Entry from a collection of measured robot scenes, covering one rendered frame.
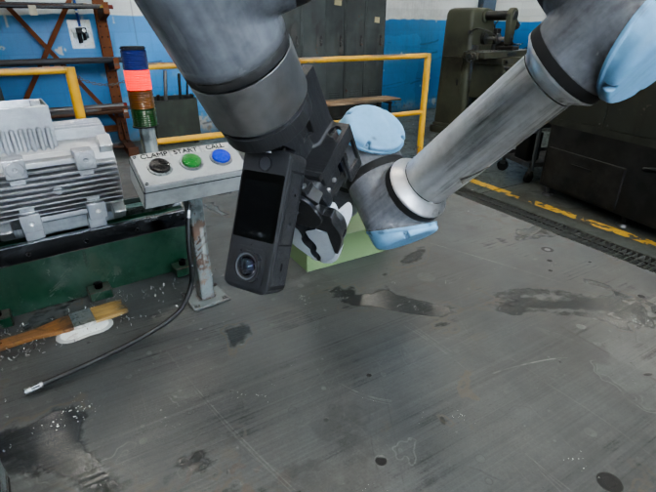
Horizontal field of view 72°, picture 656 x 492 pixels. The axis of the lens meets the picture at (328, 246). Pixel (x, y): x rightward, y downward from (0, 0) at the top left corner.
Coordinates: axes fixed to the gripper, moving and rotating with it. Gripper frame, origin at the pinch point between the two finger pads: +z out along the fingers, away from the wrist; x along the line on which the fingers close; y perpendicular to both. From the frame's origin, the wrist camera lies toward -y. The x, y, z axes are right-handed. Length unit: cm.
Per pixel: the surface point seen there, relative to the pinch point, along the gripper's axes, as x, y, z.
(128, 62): 77, 38, 12
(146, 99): 75, 35, 20
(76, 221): 55, -2, 12
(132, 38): 451, 272, 198
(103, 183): 49.0, 4.8, 7.4
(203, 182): 29.5, 9.9, 7.5
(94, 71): 473, 220, 202
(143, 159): 36.6, 7.9, 1.7
